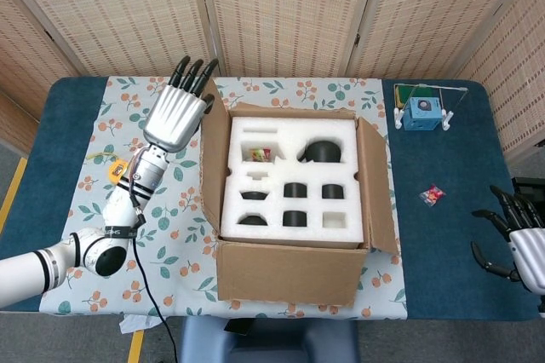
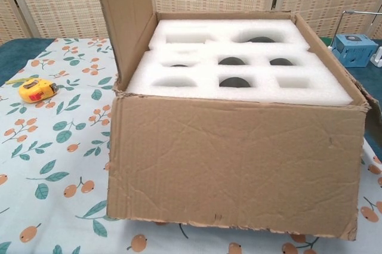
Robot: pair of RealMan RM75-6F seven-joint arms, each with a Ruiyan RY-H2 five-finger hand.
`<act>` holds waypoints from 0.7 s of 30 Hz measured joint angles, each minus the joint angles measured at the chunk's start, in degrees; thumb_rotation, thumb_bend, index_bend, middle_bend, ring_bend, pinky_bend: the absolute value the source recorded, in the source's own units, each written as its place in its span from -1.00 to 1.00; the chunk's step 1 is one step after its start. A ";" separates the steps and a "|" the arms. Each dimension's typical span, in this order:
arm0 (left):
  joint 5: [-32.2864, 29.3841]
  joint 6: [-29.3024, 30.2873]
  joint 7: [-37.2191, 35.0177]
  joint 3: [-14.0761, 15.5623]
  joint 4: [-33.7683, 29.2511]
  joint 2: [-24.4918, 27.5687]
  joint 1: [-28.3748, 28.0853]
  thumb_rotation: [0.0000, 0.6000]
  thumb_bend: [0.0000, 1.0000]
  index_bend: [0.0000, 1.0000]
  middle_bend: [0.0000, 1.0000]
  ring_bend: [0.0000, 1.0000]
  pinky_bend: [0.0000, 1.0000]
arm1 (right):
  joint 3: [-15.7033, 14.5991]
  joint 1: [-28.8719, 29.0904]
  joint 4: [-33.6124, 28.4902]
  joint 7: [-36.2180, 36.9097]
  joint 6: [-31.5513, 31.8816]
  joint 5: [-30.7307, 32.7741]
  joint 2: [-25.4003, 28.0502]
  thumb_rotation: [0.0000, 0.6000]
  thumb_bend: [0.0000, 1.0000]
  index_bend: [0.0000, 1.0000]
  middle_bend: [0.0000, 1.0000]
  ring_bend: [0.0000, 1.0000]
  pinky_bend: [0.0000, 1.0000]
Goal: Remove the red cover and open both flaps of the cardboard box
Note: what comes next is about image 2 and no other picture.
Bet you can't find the red-lidded brown cardboard box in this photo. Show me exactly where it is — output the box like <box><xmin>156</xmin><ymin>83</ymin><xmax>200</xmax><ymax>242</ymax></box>
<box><xmin>93</xmin><ymin>0</ymin><xmax>382</xmax><ymax>241</ymax></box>

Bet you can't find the white foam insert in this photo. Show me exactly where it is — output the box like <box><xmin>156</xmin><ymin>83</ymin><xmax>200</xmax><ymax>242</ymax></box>
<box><xmin>127</xmin><ymin>18</ymin><xmax>366</xmax><ymax>107</ymax></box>

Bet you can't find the black cup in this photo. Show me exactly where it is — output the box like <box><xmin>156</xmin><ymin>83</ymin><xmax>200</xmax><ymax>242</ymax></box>
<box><xmin>220</xmin><ymin>76</ymin><xmax>253</xmax><ymax>89</ymax></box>

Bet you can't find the floral print tablecloth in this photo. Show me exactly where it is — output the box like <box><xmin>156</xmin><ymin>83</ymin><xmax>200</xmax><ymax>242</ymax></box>
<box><xmin>0</xmin><ymin>38</ymin><xmax>382</xmax><ymax>254</ymax></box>

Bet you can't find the yellow tape measure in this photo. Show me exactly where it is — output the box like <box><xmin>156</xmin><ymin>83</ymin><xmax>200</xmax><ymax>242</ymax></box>
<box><xmin>5</xmin><ymin>76</ymin><xmax>59</xmax><ymax>104</ymax></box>

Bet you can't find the blue cube device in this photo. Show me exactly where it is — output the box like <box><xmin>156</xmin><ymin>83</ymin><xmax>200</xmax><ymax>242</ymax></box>
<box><xmin>332</xmin><ymin>33</ymin><xmax>378</xmax><ymax>67</ymax></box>

